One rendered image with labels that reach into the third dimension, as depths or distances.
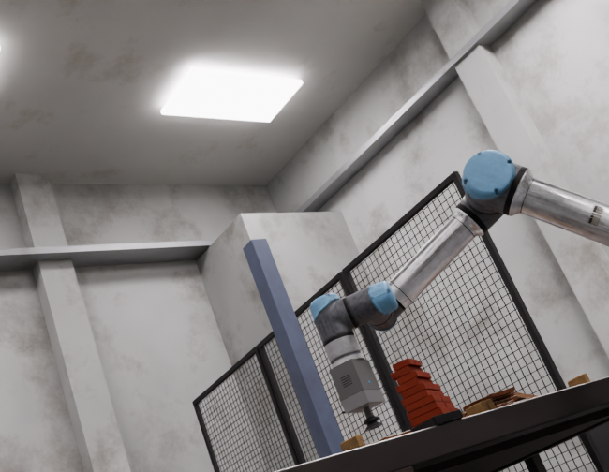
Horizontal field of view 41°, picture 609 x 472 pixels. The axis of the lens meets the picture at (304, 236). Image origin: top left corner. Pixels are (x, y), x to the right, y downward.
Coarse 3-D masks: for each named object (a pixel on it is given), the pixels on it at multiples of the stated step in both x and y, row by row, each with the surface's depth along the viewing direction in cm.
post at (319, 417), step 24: (264, 240) 434; (264, 264) 425; (264, 288) 422; (288, 312) 416; (288, 336) 408; (288, 360) 409; (312, 360) 409; (312, 384) 401; (312, 408) 396; (312, 432) 397; (336, 432) 394
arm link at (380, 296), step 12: (372, 288) 187; (384, 288) 186; (348, 300) 188; (360, 300) 186; (372, 300) 186; (384, 300) 185; (348, 312) 186; (360, 312) 186; (372, 312) 186; (384, 312) 187; (360, 324) 188; (372, 324) 195
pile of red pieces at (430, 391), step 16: (400, 368) 299; (416, 368) 305; (400, 384) 298; (416, 384) 295; (432, 384) 302; (416, 400) 293; (432, 400) 291; (448, 400) 307; (416, 416) 292; (432, 416) 290
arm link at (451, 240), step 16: (464, 208) 199; (448, 224) 200; (464, 224) 198; (480, 224) 197; (432, 240) 200; (448, 240) 198; (464, 240) 199; (416, 256) 200; (432, 256) 198; (448, 256) 198; (400, 272) 200; (416, 272) 198; (432, 272) 198; (400, 288) 198; (416, 288) 198; (400, 304) 198
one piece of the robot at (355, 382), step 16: (336, 368) 183; (352, 368) 181; (368, 368) 187; (336, 384) 183; (352, 384) 181; (368, 384) 182; (352, 400) 180; (368, 400) 178; (384, 400) 185; (368, 416) 181
